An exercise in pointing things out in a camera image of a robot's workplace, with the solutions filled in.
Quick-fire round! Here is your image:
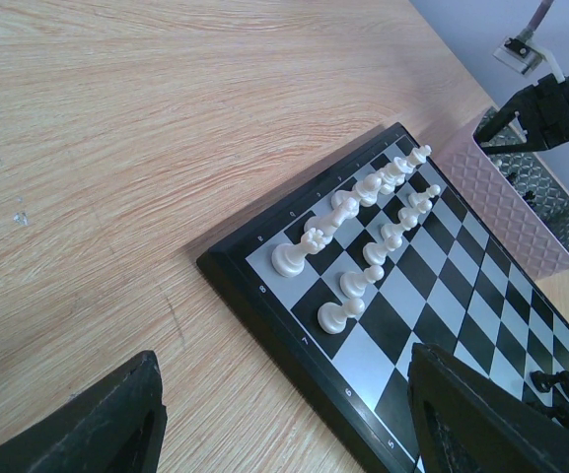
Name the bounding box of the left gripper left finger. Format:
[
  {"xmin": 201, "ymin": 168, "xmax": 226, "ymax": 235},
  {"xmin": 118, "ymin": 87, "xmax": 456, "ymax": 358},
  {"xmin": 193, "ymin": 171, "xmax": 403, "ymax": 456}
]
[{"xmin": 0, "ymin": 350, "xmax": 167, "ymax": 472}]

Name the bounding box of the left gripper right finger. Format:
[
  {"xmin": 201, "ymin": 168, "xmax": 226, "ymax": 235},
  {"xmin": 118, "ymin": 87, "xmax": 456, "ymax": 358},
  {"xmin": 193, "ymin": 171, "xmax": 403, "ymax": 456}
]
[{"xmin": 408, "ymin": 344, "xmax": 569, "ymax": 472}]

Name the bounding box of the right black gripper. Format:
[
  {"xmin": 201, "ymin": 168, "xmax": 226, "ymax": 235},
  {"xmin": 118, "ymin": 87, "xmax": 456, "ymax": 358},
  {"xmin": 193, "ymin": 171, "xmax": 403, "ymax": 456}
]
[{"xmin": 473, "ymin": 74, "xmax": 569, "ymax": 156}]

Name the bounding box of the pink tin with chess pieces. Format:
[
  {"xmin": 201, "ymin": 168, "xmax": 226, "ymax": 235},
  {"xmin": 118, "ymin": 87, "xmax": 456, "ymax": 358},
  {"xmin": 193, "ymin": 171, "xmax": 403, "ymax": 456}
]
[{"xmin": 433, "ymin": 107, "xmax": 569, "ymax": 280}]

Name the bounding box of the black and silver chessboard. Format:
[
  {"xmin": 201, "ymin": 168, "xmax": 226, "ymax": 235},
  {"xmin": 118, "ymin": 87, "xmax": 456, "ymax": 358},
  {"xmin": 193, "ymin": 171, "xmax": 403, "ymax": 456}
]
[{"xmin": 197, "ymin": 124, "xmax": 569, "ymax": 472}]

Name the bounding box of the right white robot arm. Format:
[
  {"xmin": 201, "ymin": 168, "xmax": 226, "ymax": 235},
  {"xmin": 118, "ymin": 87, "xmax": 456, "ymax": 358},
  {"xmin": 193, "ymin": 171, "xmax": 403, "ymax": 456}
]
[{"xmin": 473, "ymin": 1, "xmax": 569, "ymax": 156}]

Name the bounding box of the white knight chess piece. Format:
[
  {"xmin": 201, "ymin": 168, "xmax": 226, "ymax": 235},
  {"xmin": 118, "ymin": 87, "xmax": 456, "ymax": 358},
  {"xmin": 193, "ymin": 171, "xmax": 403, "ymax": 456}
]
[{"xmin": 304, "ymin": 197, "xmax": 359, "ymax": 244}]

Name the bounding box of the white rook chess piece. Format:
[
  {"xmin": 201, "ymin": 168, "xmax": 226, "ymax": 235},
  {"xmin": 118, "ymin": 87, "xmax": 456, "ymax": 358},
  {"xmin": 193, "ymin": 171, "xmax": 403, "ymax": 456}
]
[{"xmin": 271, "ymin": 228, "xmax": 326, "ymax": 278}]

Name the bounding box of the white pawn nearest corner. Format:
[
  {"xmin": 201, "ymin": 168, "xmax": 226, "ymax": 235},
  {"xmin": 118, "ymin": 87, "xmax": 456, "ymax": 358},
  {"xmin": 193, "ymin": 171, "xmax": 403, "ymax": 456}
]
[{"xmin": 318, "ymin": 298, "xmax": 365, "ymax": 334}]

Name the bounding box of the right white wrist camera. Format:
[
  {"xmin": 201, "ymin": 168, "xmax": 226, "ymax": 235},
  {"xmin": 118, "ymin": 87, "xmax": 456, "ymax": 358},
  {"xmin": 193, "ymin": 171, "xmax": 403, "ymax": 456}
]
[{"xmin": 492, "ymin": 34, "xmax": 544, "ymax": 77}]

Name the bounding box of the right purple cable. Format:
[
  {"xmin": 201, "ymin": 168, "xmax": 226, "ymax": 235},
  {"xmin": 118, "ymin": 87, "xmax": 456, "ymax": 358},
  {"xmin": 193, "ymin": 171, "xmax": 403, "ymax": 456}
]
[{"xmin": 525, "ymin": 0, "xmax": 556, "ymax": 35}]

